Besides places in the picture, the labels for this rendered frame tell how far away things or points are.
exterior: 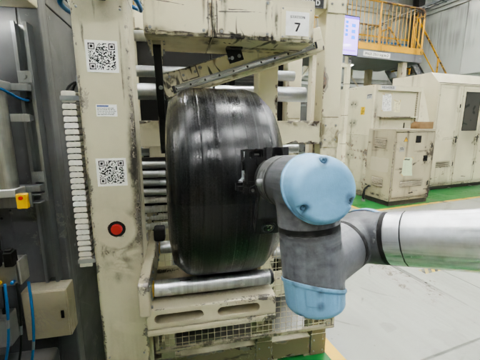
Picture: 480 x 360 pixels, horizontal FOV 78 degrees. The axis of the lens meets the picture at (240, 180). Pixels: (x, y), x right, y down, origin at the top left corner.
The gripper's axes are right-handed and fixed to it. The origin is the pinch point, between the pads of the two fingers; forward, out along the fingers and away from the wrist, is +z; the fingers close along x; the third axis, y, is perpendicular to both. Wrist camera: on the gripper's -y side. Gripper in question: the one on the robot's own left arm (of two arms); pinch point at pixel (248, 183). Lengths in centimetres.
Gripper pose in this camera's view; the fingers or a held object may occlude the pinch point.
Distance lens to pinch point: 65.0
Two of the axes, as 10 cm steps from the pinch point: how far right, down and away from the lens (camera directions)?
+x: -9.8, 0.4, -2.0
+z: -2.0, -0.7, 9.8
